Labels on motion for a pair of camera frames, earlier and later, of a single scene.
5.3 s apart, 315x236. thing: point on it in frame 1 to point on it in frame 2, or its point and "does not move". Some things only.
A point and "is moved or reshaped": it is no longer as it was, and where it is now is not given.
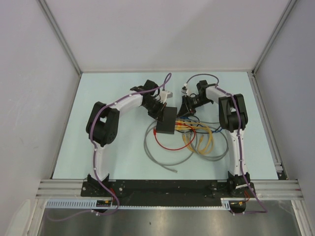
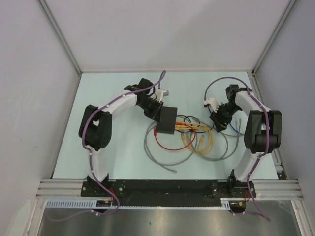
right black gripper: x=186 y=107 to x=217 y=118
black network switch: x=168 y=126 does not move
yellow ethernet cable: x=180 y=125 does not move
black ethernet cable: x=197 y=125 is moved or reshaped
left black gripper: x=159 y=114 does not move
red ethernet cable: x=154 y=131 does not move
